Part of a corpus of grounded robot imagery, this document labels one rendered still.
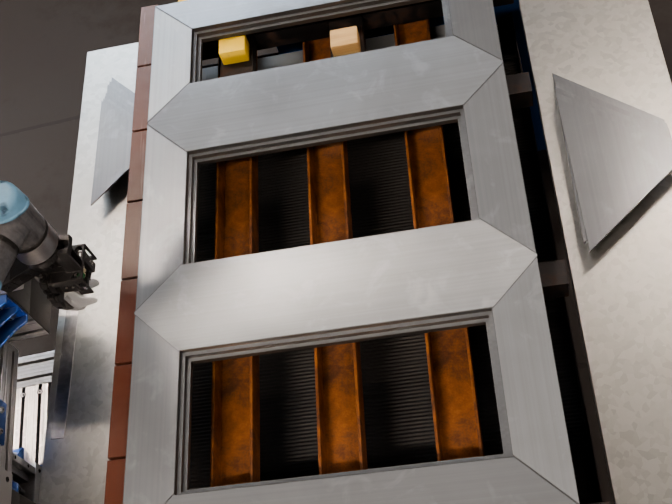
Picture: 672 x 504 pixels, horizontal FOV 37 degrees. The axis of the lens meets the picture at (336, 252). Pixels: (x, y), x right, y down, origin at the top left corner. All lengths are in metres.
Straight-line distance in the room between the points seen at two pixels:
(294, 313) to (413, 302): 0.21
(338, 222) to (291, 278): 0.28
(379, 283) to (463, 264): 0.15
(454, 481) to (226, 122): 0.88
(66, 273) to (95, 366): 0.38
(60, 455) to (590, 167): 1.15
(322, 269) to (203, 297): 0.23
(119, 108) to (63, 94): 1.16
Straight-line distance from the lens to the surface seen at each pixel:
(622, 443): 1.75
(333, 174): 2.14
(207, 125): 2.09
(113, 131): 2.35
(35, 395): 2.69
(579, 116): 2.02
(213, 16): 2.29
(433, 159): 2.12
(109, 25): 3.68
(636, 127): 2.01
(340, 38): 2.19
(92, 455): 2.02
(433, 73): 2.04
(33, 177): 3.38
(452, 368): 1.88
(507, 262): 1.78
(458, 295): 1.76
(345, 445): 1.86
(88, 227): 2.27
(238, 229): 2.13
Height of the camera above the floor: 2.40
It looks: 57 degrees down
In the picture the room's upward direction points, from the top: 23 degrees counter-clockwise
